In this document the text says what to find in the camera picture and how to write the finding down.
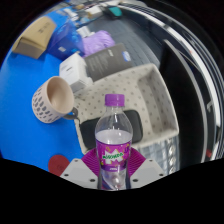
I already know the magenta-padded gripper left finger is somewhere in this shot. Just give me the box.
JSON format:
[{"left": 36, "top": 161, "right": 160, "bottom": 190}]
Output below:
[{"left": 59, "top": 147, "right": 101, "bottom": 190}]

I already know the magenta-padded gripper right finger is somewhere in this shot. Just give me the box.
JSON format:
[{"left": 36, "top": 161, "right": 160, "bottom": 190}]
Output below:
[{"left": 128, "top": 147, "right": 167, "bottom": 190}]

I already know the purple-labelled clear drink bottle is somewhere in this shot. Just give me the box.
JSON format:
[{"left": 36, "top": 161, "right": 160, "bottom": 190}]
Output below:
[{"left": 94, "top": 93, "right": 134, "bottom": 191}]

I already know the grey small-parts drawer cabinet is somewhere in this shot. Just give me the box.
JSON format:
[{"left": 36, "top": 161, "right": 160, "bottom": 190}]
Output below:
[{"left": 136, "top": 136, "right": 181, "bottom": 176}]

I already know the beige patterned mug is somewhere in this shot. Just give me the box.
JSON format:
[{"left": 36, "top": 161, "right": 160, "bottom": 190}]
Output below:
[{"left": 31, "top": 75, "right": 79, "bottom": 124}]

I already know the beige dotted storage tray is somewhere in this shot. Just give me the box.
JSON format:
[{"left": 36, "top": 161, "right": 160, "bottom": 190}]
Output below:
[{"left": 73, "top": 63, "right": 180, "bottom": 155}]

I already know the white carton box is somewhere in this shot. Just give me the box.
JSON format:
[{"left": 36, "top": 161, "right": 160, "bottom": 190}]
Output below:
[{"left": 59, "top": 52, "right": 94, "bottom": 93}]

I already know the dark grey flat box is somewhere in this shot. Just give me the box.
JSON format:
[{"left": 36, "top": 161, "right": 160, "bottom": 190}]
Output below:
[{"left": 83, "top": 42, "right": 133, "bottom": 83}]

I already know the purple plastic bag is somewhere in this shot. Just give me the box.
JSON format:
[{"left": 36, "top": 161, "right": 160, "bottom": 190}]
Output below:
[{"left": 81, "top": 29, "right": 116, "bottom": 58}]

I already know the brown cardboard box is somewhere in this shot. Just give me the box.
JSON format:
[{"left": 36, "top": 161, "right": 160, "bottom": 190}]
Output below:
[{"left": 12, "top": 15, "right": 57, "bottom": 60}]

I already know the teal small object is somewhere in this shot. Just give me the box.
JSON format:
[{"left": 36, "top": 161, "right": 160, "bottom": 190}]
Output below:
[{"left": 108, "top": 6, "right": 124, "bottom": 18}]

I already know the dark wall shelf unit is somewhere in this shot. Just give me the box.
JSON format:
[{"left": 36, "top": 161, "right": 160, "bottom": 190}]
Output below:
[{"left": 109, "top": 3, "right": 218, "bottom": 161}]

